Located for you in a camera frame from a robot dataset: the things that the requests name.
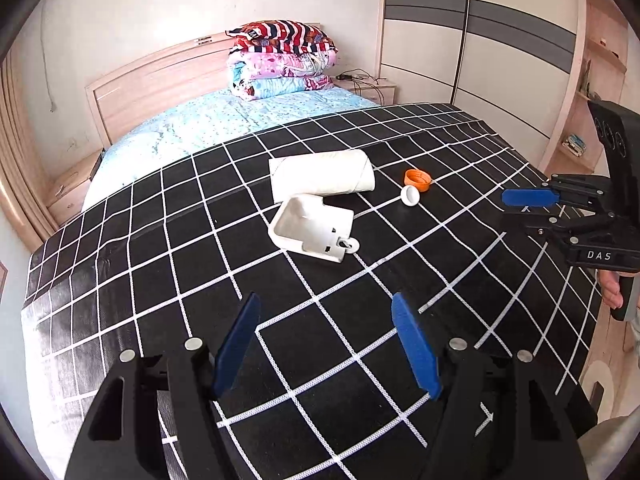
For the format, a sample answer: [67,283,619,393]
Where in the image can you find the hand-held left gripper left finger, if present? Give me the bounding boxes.
[65,291,262,480]

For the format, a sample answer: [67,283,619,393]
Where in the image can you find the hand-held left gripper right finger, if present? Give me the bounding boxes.
[391,292,588,480]

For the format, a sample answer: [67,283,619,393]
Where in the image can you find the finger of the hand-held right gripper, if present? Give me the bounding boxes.
[501,182,564,209]
[502,209,614,237]

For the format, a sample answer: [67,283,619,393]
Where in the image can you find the orange bottle cap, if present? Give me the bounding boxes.
[404,169,434,194]

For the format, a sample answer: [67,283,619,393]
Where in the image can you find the white plastic tray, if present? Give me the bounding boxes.
[268,194,361,265]

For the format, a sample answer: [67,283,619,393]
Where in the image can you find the white paper roll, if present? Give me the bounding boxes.
[268,149,377,205]

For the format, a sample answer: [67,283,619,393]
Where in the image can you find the person's right hand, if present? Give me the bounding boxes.
[600,270,624,310]

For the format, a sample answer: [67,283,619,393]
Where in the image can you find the black checked tablecloth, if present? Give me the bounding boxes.
[20,102,606,480]

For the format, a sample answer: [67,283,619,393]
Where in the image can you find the wooden corner shelf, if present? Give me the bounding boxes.
[540,0,634,177]

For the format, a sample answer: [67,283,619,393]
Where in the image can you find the white sliding wardrobe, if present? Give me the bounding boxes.
[377,0,589,167]

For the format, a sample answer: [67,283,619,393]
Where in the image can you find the wooden nightstand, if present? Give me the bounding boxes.
[345,77,399,106]
[46,150,106,227]

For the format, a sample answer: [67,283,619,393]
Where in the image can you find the person's light garment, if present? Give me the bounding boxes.
[577,410,640,480]

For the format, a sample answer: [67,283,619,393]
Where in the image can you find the blue floral bedsheet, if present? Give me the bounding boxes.
[82,85,381,211]

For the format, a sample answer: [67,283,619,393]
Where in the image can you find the blue folded quilt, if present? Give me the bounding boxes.
[229,74,335,104]

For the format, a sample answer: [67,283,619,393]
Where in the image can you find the pink folded quilt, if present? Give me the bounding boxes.
[227,50,339,87]

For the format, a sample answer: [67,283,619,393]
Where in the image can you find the wooden bed headboard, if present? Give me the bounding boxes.
[85,22,326,150]

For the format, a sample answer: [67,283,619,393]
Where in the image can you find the beige curtain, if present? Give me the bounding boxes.
[0,55,58,252]

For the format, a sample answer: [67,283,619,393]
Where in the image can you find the striped folded quilt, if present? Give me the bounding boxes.
[225,19,339,56]

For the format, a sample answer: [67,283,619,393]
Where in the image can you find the black cables on nightstand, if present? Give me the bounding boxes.
[334,70,391,87]

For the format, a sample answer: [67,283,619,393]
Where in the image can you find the white wall cable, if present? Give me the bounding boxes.
[39,0,59,114]

